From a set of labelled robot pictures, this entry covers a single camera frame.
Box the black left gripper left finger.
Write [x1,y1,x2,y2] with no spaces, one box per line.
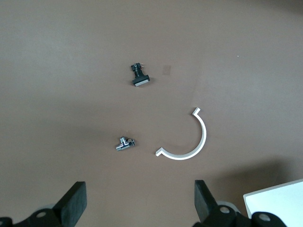
[26,181,88,227]

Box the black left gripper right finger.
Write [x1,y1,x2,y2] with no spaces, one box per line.
[194,180,247,227]

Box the small chrome valve fitting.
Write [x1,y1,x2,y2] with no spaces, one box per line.
[115,136,136,152]

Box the white curved plastic ring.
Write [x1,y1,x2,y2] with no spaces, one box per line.
[154,107,207,161]

